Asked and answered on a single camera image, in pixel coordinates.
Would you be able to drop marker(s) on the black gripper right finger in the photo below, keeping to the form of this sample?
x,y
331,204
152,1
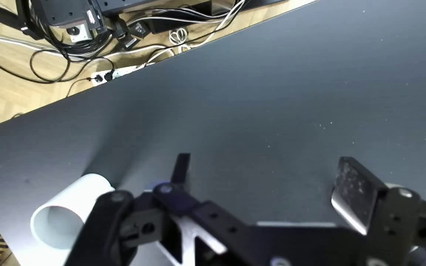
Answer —
x,y
359,193

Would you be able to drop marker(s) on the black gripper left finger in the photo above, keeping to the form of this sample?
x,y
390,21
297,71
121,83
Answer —
x,y
184,201

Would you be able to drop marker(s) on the white cylindrical tube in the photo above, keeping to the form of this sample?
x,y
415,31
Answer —
x,y
70,211

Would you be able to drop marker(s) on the white power strip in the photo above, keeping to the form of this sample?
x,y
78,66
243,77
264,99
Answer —
x,y
118,72

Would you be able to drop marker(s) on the black power adapter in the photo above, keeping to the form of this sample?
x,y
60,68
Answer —
x,y
141,28

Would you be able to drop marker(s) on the black electronics box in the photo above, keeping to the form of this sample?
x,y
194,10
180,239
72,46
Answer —
x,y
67,12

